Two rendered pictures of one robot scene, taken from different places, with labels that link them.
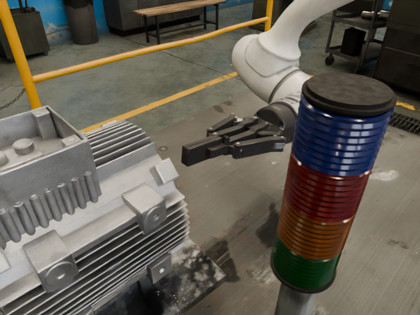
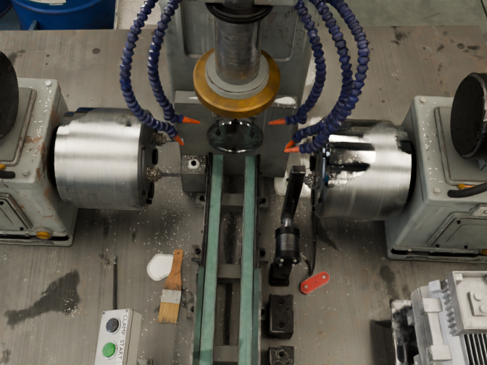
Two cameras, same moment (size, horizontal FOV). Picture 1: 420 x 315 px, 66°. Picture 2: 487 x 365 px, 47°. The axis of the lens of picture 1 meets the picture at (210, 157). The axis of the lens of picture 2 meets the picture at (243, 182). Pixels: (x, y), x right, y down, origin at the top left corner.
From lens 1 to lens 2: 1.02 m
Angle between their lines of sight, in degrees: 75
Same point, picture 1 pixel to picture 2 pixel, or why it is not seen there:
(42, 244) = (435, 304)
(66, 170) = (457, 318)
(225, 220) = not seen: outside the picture
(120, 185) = (454, 347)
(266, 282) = not seen: outside the picture
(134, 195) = (443, 349)
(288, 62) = not seen: outside the picture
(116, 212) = (440, 340)
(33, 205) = (449, 303)
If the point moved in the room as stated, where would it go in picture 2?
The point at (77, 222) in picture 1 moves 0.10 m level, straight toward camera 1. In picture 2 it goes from (442, 321) to (396, 311)
